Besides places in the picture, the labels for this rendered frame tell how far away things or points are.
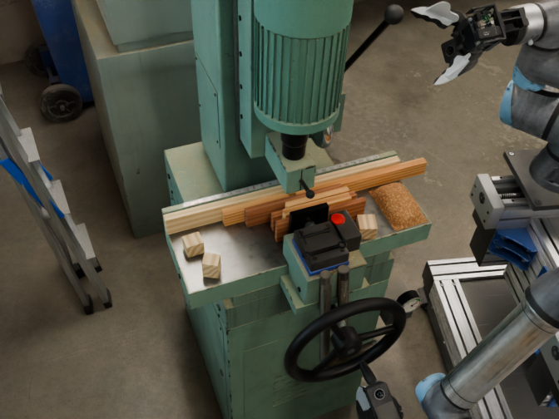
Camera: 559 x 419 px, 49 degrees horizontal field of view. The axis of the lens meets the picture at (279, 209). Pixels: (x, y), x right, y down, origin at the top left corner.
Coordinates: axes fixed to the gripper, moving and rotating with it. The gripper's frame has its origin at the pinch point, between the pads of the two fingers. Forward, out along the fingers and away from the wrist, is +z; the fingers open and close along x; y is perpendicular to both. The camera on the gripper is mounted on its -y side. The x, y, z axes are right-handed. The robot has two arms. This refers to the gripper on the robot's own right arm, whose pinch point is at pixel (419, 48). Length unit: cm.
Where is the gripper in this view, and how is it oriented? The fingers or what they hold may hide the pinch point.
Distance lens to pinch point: 125.6
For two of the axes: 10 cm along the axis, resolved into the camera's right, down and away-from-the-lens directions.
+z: -9.3, 2.5, -2.7
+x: 2.8, 9.6, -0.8
